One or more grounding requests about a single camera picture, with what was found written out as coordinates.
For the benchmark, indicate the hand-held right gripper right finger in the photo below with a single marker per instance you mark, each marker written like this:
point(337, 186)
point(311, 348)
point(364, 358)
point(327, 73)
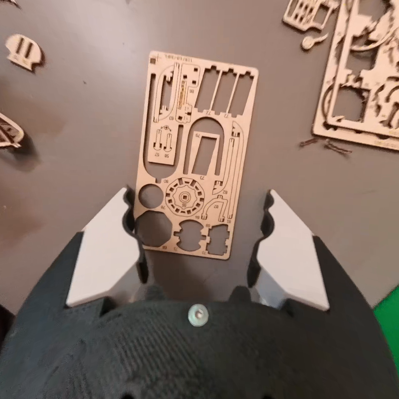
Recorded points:
point(290, 255)

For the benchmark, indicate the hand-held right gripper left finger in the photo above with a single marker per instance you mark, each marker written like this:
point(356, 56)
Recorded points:
point(103, 249)

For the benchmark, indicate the narrow wooden puzzle sheet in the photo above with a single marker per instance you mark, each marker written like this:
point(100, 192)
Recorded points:
point(187, 137)

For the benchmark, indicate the grey desk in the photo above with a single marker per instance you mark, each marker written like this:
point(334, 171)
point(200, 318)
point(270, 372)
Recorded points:
point(78, 124)

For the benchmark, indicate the green sheet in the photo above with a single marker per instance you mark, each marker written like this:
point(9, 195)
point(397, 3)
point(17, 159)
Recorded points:
point(388, 311)

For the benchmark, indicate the dark wooden splinters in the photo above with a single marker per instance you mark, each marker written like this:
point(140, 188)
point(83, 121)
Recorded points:
point(336, 148)

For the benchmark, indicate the pointed engraved wooden piece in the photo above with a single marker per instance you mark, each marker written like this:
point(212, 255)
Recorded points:
point(9, 137)

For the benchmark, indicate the large wooden puzzle sheet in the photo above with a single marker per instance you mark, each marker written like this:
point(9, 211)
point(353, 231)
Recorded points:
point(343, 62)

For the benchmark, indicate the slotted rounded wooden piece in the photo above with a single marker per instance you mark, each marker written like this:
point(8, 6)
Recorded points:
point(34, 59)

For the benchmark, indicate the small curved wooden piece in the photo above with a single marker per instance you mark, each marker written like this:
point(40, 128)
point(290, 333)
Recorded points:
point(311, 42)

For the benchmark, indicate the wooden puzzle sheet fragment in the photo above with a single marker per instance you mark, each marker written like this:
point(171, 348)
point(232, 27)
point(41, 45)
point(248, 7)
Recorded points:
point(299, 18)

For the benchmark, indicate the wooden piece corner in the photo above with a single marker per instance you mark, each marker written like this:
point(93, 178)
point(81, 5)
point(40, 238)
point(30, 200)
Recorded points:
point(9, 2)

